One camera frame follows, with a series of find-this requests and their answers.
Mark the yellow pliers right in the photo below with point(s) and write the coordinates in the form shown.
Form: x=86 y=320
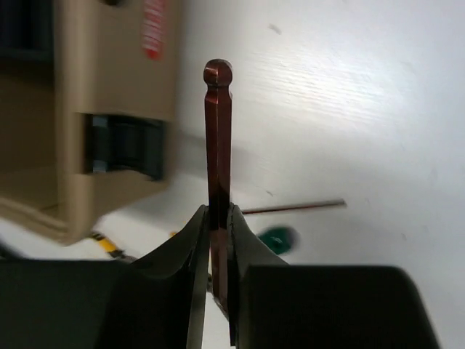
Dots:
x=111 y=249

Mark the green stubby screwdriver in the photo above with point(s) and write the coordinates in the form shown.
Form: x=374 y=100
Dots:
x=280 y=239

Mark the dark hex key large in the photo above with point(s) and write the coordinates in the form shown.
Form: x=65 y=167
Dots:
x=218 y=77

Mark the tan plastic toolbox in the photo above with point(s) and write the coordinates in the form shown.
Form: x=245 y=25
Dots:
x=88 y=106

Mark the dark hex key small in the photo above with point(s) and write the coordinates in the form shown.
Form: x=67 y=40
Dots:
x=296 y=207

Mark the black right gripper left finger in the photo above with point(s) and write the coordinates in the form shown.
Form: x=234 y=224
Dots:
x=157 y=301

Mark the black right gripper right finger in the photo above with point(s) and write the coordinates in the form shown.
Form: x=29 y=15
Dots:
x=273 y=304

